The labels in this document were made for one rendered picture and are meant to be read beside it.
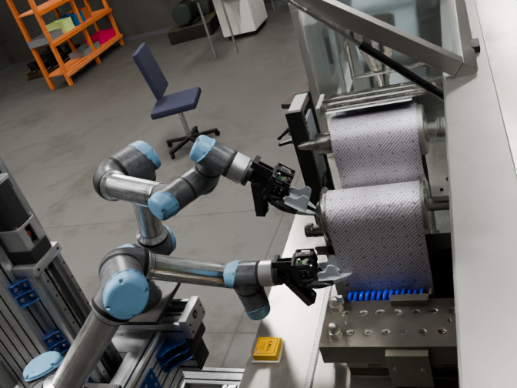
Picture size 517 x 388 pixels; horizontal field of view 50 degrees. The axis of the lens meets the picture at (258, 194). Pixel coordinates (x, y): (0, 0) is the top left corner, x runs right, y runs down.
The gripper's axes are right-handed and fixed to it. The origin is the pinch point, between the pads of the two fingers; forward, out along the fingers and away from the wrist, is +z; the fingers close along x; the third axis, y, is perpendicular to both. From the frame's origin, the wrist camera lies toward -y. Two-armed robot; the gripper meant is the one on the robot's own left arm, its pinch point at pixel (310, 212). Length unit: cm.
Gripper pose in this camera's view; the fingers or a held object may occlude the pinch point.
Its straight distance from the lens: 147.2
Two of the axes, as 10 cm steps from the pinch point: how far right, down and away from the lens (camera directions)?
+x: 2.5, -5.5, 8.0
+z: 8.9, 4.5, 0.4
